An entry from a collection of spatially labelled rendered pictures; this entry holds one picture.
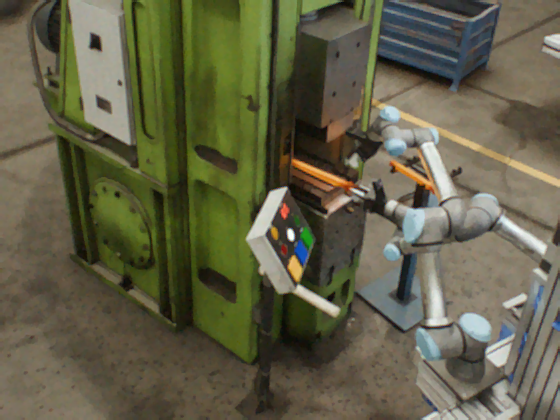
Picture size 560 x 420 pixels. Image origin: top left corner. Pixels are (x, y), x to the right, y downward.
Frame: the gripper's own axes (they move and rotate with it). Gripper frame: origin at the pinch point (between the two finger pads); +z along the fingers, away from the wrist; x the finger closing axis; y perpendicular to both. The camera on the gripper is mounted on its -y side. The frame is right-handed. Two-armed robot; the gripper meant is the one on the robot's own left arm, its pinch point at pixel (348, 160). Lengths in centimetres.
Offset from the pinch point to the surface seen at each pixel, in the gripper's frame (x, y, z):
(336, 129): 8.9, -14.8, 0.5
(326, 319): 10, 43, 101
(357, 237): 30, 23, 60
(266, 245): -58, 8, 7
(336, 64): 4.2, -29.9, -28.6
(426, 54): 356, -82, 154
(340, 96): 9.5, -22.2, -13.8
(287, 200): -32.2, -2.6, 10.5
